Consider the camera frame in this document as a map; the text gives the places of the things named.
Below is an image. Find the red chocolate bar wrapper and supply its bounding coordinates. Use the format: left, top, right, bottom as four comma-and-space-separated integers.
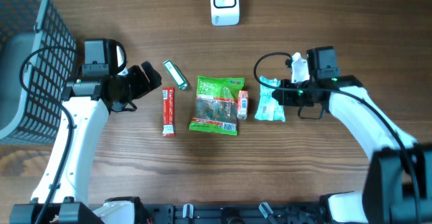
162, 87, 175, 137

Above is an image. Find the mint green wipes packet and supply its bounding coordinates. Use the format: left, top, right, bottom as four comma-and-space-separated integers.
254, 84, 286, 122

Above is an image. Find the green white small packet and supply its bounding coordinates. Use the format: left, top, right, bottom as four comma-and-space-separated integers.
163, 60, 188, 90

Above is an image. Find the small orange white box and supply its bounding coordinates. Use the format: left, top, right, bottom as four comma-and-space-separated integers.
237, 90, 248, 119

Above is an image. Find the green gummy candy bag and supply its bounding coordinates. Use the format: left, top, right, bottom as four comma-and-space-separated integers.
189, 76, 244, 136

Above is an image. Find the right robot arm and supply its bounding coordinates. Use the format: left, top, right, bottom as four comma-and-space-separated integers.
273, 47, 431, 223

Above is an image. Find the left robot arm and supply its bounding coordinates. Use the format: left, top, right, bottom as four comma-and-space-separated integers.
9, 38, 162, 223

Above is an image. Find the white barcode scanner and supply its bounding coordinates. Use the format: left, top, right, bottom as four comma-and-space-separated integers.
210, 0, 240, 26

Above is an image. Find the grey mesh plastic basket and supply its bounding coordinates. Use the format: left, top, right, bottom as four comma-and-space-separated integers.
1, 0, 78, 145

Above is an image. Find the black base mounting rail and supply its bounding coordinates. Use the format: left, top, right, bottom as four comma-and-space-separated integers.
144, 202, 333, 224

